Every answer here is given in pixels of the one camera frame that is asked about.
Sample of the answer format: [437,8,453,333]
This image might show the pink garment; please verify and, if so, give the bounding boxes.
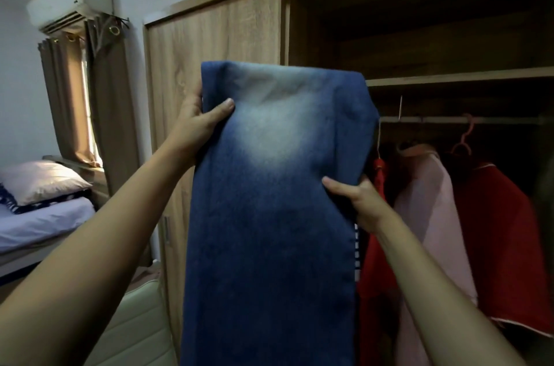
[392,144,479,366]

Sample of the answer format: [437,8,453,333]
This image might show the red garment with white trim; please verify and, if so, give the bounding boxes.
[452,162,554,338]

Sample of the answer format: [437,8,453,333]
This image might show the metal clothes rail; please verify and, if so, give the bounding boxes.
[379,116,542,125]

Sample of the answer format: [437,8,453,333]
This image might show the white pillow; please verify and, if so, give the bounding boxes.
[0,161,93,206]

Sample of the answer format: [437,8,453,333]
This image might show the person's right hand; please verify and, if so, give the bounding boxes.
[321,175,392,236]

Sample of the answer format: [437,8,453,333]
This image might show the person's left hand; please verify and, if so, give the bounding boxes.
[170,85,235,165]

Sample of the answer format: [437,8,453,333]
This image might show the pink plastic hanger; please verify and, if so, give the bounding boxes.
[450,114,477,157]

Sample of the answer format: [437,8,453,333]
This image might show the wooden wardrobe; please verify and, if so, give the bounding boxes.
[143,0,554,366]

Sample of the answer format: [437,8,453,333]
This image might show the wooden sliding wardrobe door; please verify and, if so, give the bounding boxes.
[144,0,284,358]

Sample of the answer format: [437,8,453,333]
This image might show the cream padded chair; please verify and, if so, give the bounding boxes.
[84,268,178,366]

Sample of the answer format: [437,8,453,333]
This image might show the person's right forearm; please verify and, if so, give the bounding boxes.
[373,210,526,366]

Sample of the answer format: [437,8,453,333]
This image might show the blue faded denim jeans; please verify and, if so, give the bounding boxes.
[179,61,381,366]

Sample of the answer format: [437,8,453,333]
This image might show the dark patterned pillow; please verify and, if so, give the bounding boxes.
[0,183,20,215]

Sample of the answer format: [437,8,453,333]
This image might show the person's left forearm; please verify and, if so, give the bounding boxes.
[0,141,197,366]

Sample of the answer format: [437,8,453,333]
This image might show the brown curtain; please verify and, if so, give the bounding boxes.
[38,31,101,168]
[84,15,141,197]

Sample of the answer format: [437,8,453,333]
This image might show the bed with lilac sheet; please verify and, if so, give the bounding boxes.
[0,195,97,280]

